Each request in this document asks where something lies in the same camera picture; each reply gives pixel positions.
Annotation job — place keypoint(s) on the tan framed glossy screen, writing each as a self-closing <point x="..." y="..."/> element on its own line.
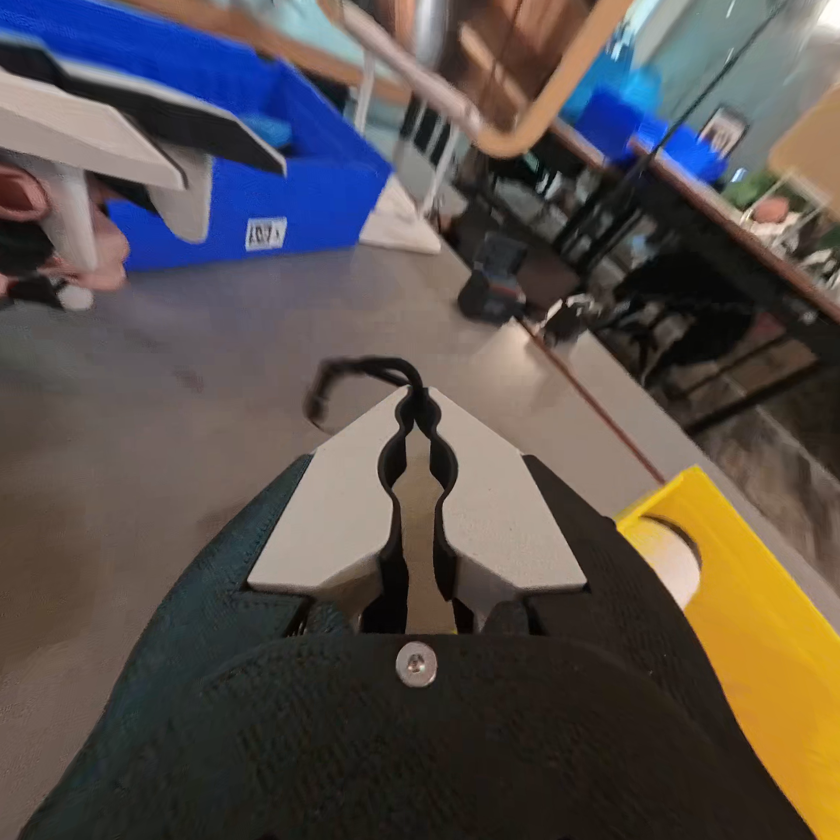
<point x="499" y="52"/>

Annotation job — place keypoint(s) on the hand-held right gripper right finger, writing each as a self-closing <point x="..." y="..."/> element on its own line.
<point x="512" y="525"/>

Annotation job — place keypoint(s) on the studio light on tripod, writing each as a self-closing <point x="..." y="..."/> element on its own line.
<point x="663" y="141"/>

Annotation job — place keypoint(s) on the person's left hand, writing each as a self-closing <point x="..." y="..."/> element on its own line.
<point x="111" y="256"/>

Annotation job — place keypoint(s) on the black white tag sign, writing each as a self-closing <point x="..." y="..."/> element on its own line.
<point x="723" y="134"/>

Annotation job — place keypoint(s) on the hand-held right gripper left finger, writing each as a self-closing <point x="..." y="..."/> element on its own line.
<point x="321" y="525"/>

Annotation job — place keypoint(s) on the yellow plastic bin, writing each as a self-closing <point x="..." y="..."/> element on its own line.
<point x="754" y="623"/>

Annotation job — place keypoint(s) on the small black charger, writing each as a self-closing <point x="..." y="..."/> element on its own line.
<point x="568" y="321"/>

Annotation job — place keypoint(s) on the tan backed screen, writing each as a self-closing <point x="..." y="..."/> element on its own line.
<point x="810" y="151"/>

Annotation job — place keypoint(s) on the blue background bin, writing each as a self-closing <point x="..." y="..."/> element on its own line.
<point x="656" y="141"/>

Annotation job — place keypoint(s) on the black office chair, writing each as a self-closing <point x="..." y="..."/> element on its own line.
<point x="682" y="308"/>

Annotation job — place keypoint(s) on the blue plastic bin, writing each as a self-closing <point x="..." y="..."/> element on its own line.
<point x="315" y="197"/>

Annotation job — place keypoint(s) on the white bottle with black cap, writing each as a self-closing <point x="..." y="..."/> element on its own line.
<point x="669" y="564"/>

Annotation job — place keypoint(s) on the black battery charger case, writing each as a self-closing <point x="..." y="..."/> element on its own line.
<point x="492" y="302"/>

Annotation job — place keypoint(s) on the light blue block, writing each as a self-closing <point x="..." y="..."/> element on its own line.
<point x="269" y="130"/>

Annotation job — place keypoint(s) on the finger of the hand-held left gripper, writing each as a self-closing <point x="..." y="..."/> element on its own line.
<point x="197" y="124"/>
<point x="79" y="131"/>

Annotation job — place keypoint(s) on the blue fabric bags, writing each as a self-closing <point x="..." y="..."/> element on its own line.
<point x="610" y="79"/>

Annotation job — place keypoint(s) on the wooden edged background table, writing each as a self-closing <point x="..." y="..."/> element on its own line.
<point x="341" y="71"/>

